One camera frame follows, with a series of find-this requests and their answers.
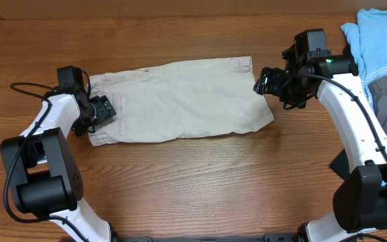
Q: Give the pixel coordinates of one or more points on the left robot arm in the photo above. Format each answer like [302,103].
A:
[43,181]

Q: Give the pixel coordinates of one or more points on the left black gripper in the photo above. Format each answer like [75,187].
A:
[105,108]

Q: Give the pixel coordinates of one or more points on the black garment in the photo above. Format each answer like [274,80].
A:
[340,163]

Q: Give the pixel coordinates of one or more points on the beige khaki shorts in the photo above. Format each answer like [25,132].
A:
[187,99]

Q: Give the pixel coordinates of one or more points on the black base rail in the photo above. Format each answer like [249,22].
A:
[269,237]

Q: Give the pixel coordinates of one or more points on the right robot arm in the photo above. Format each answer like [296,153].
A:
[360,202]

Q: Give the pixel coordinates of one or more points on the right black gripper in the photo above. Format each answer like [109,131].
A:
[275,74]

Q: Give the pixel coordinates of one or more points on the light blue shirt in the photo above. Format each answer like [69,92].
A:
[368,43]

